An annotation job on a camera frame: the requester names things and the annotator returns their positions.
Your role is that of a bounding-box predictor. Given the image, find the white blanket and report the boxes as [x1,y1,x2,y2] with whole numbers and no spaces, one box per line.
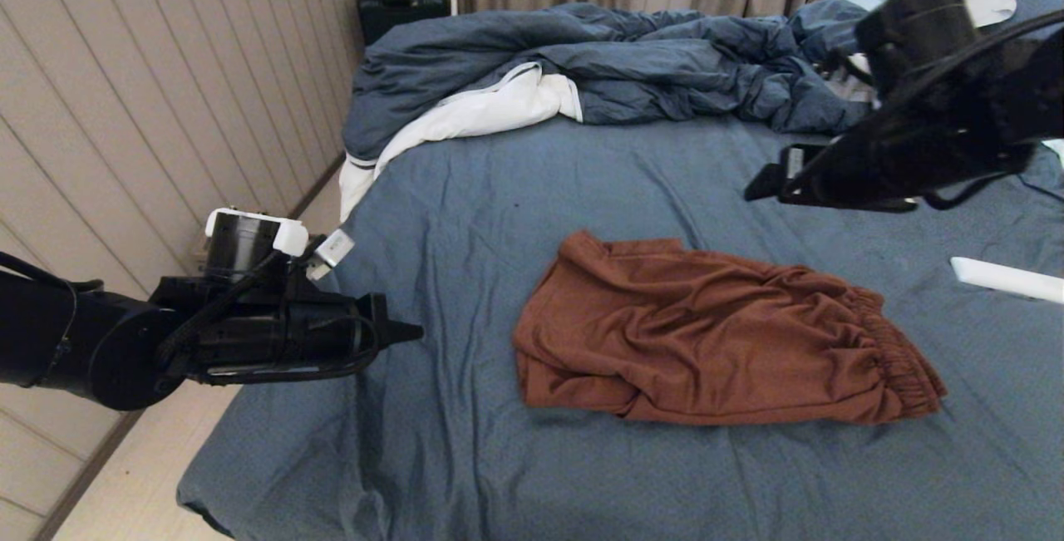
[339,61,583,222]

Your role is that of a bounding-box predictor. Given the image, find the blue bed sheet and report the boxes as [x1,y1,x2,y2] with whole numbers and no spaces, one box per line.
[175,55,1064,541]

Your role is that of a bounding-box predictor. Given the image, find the rust brown shorts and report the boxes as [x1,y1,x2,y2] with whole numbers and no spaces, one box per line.
[513,230,948,427]

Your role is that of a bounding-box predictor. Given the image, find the black suitcase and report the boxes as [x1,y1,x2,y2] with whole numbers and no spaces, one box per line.
[357,0,451,45]

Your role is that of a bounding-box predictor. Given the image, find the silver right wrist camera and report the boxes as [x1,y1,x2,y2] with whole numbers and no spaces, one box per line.
[819,55,878,106]

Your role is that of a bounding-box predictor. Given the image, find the rumpled dark blue duvet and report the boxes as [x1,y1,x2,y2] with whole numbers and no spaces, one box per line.
[343,0,882,161]

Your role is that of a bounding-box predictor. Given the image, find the flat white pillow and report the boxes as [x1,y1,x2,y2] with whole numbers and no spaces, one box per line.
[974,0,1019,28]

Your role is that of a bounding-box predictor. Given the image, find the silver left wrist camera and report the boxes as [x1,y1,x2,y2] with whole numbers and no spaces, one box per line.
[306,229,356,280]

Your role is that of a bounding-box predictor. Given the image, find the white flat rectangular object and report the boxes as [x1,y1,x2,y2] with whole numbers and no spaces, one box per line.
[950,256,1064,305]

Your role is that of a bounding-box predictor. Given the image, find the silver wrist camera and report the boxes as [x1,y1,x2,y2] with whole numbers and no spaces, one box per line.
[306,229,356,280]
[819,55,878,106]

